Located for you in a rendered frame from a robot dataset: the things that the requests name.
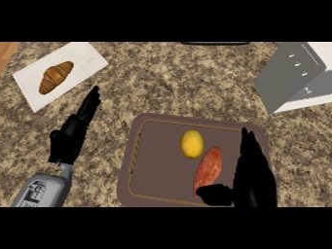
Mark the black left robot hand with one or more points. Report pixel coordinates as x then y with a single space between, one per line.
70 134

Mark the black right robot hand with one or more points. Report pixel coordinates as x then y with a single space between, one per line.
251 175

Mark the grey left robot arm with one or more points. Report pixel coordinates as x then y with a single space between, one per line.
43 191

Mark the orange sweet potato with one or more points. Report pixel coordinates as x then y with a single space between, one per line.
208 168

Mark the brown tray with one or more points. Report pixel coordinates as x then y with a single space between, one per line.
158 162

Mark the yellow lemon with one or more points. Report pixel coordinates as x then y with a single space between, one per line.
192 143

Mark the brown croissant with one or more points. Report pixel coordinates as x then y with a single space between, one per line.
55 78

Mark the white placemat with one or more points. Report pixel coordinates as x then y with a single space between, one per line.
84 63

